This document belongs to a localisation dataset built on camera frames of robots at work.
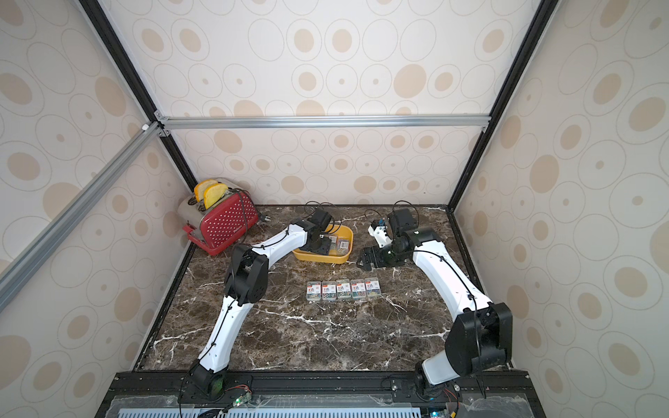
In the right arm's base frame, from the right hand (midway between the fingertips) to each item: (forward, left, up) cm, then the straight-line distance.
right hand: (368, 264), depth 82 cm
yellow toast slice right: (+24, +57, +7) cm, 63 cm away
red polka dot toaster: (+14, +57, -1) cm, 59 cm away
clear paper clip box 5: (-1, -2, -14) cm, 14 cm away
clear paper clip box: (-3, +19, -14) cm, 23 cm away
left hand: (+17, +16, -14) cm, 27 cm away
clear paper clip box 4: (-1, +3, -14) cm, 14 cm away
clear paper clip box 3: (-2, +8, -14) cm, 16 cm away
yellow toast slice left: (+26, +63, +7) cm, 68 cm away
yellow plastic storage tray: (+22, +10, -12) cm, 27 cm away
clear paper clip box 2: (-3, +13, -14) cm, 20 cm away
